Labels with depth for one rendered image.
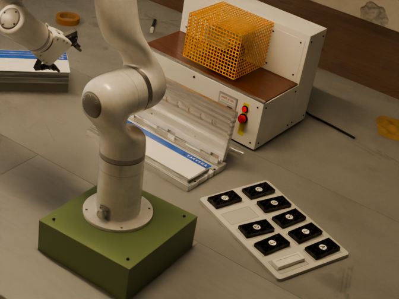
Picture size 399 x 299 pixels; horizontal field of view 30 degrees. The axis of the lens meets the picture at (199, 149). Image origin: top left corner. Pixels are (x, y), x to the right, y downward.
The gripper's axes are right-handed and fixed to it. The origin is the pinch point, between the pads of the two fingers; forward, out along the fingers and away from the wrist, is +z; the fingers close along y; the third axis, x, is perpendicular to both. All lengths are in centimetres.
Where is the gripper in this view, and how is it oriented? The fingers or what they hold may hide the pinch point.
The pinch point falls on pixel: (66, 57)
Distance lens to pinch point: 230.1
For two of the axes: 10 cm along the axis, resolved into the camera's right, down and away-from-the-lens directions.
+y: -7.4, 6.7, 0.9
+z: 3.1, 2.1, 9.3
